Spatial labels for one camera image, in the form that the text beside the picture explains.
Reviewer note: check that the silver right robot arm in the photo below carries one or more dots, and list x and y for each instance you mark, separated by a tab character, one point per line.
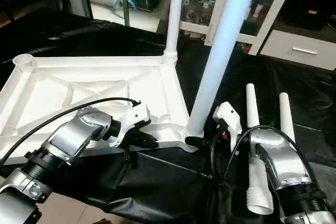
283	166

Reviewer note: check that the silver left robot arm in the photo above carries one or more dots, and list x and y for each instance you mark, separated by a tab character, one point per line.
63	145

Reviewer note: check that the light blue plastic object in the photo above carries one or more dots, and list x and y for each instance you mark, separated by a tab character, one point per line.
125	3

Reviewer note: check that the white plastic table top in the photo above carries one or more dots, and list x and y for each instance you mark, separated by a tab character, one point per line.
79	87

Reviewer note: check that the white drawer unit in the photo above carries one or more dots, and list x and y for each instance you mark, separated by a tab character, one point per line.
302	51

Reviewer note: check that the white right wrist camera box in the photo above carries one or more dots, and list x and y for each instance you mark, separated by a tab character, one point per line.
228	121

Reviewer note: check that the black plastic mat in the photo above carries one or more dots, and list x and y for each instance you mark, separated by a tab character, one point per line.
157	187

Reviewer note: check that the white plastic table leg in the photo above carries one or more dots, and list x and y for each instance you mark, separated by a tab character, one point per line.
174	14
220	56
286	114
258	182

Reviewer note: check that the white glass-door cabinet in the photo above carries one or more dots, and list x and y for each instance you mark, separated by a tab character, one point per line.
202	3

